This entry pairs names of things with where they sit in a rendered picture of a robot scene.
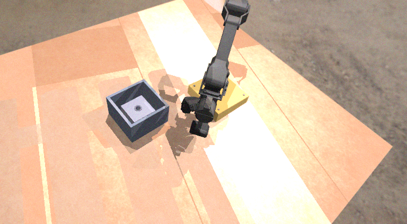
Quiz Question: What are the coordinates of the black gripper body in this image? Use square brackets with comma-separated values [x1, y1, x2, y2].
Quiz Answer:
[189, 120, 210, 138]

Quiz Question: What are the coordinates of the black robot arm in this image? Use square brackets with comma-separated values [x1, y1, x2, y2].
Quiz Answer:
[181, 0, 251, 123]

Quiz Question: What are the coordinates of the white square plate with hole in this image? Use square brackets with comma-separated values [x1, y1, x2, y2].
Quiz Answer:
[121, 95, 155, 124]

